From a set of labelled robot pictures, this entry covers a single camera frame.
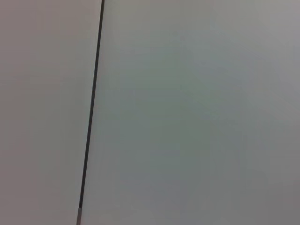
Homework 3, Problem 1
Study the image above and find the black vertical wall strip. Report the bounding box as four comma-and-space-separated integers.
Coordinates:
76, 0, 105, 225

